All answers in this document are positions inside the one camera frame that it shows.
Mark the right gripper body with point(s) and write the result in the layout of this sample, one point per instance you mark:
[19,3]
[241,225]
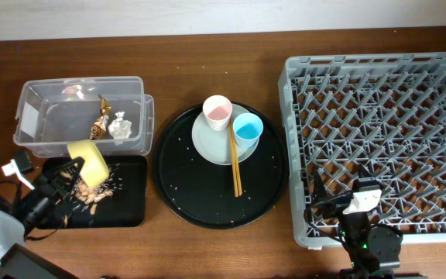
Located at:
[336,206]

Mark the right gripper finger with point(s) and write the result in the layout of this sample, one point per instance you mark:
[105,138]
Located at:
[320,193]
[363,172]

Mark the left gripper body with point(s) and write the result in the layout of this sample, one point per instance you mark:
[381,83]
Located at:
[42,202]

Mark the food scraps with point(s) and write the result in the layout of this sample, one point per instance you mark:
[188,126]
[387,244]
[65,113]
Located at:
[81,206]

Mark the yellow bowl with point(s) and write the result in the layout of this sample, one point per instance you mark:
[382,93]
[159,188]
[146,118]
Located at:
[94,171]

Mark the gold snack wrapper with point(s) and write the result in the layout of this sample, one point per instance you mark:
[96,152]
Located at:
[100,124]

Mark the white napkin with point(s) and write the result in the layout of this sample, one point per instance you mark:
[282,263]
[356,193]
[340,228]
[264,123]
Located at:
[120,128]

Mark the blue cup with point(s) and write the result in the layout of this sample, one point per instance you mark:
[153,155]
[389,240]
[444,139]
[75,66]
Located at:
[248,127]

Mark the pink cup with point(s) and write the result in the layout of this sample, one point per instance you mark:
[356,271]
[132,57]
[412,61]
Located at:
[217,111]

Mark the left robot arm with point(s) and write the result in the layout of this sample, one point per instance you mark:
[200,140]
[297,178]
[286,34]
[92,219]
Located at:
[16,261]

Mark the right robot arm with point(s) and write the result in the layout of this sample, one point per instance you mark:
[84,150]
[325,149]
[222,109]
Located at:
[373,248]

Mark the grey dishwasher rack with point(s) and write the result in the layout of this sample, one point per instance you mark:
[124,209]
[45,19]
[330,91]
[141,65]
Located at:
[386,112]

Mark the black rectangular tray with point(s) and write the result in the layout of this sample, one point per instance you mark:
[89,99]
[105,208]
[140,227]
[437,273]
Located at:
[127,207]

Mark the wooden chopstick right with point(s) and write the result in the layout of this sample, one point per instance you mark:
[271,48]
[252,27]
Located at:
[240,191]

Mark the wooden chopstick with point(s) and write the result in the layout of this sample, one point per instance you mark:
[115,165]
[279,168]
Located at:
[233,158]
[240,191]

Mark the clear plastic bin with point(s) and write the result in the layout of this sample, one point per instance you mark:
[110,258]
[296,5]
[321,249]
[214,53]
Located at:
[51,113]

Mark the wooden chopstick left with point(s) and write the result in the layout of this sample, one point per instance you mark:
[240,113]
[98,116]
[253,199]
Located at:
[233,158]

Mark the round black tray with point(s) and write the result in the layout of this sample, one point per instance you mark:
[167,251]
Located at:
[201,192]

